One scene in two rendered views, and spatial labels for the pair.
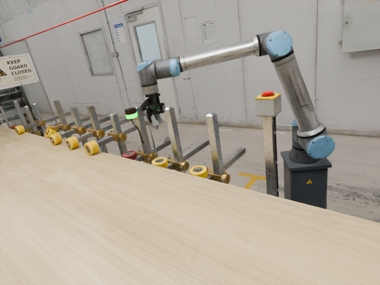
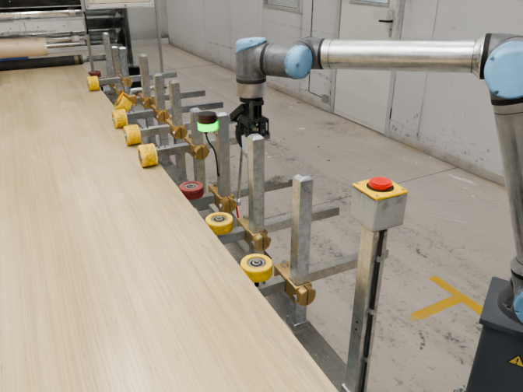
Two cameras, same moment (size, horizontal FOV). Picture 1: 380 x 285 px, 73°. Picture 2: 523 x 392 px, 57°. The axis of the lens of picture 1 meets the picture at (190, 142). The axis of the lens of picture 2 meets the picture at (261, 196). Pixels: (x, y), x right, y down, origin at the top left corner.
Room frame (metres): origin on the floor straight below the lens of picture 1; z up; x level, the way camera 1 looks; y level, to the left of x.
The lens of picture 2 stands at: (0.10, -0.39, 1.58)
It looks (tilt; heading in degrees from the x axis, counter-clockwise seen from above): 26 degrees down; 21
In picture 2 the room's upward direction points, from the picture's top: straight up
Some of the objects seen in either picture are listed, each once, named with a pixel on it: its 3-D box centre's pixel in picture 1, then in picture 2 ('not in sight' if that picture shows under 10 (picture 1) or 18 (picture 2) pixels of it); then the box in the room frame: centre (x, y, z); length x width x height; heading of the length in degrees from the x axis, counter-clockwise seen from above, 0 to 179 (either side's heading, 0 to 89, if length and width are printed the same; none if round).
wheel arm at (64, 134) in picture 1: (85, 126); (172, 110); (1.98, 0.80, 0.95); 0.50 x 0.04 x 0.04; 138
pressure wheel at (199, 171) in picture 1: (199, 179); (256, 279); (1.02, -0.01, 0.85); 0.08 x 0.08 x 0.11
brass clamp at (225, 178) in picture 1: (215, 176); (293, 283); (1.08, -0.09, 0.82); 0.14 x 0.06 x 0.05; 48
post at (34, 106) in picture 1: (43, 128); (127, 89); (2.41, 1.36, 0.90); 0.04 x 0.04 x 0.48; 48
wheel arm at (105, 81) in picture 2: (46, 120); (135, 78); (2.49, 1.35, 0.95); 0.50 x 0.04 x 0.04; 138
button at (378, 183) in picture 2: (267, 94); (380, 185); (0.89, -0.30, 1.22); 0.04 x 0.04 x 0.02
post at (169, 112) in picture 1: (177, 151); (256, 212); (1.23, 0.07, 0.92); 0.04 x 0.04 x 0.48; 48
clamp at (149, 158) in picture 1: (146, 156); (221, 197); (1.41, 0.28, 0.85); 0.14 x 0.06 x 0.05; 48
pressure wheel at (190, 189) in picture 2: (131, 161); (192, 199); (1.35, 0.36, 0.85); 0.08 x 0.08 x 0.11
